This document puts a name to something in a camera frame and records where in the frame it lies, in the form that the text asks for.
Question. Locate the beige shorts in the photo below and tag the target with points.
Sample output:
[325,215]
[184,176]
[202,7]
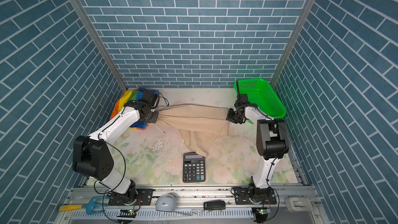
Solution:
[198,125]

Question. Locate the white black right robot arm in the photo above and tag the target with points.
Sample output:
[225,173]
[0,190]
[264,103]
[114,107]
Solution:
[270,143]

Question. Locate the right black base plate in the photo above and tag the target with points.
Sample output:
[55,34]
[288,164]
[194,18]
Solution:
[241,196]

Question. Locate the black key fob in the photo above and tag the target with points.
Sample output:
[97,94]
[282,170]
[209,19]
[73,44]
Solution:
[214,205]

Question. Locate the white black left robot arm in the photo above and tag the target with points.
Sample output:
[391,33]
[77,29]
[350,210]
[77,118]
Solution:
[91,154]

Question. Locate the grey tape measure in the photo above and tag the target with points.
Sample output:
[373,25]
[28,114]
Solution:
[166,203]

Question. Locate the black desk calculator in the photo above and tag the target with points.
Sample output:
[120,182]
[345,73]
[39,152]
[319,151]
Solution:
[193,168]

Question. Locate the aluminium front rail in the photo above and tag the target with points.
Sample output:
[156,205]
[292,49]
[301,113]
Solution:
[189,208]

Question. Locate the right circuit board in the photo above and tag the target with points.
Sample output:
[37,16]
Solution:
[260,214]

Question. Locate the grey plastic handle bracket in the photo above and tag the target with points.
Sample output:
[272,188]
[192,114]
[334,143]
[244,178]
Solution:
[299,204]

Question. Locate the rainbow striped shorts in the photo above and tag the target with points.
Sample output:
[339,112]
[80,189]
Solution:
[122,115]

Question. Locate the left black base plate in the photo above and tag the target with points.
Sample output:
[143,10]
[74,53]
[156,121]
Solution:
[144,196]

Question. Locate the green plastic basket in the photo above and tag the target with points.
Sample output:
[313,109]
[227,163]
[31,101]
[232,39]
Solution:
[263,101]

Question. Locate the blue yellow hand fork tool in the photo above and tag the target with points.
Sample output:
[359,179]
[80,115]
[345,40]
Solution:
[94,206]

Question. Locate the circuit board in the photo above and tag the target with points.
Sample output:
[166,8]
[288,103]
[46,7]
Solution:
[126,216]
[260,214]

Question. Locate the aluminium corner post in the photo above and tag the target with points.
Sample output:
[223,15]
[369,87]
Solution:
[88,25]

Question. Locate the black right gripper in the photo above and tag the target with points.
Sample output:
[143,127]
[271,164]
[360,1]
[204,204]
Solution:
[230,116]

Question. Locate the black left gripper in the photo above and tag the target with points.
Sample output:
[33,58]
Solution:
[154,119]

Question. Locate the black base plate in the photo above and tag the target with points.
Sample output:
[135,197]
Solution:
[241,196]
[144,196]

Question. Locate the left circuit board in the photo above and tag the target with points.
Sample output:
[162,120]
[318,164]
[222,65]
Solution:
[126,216]

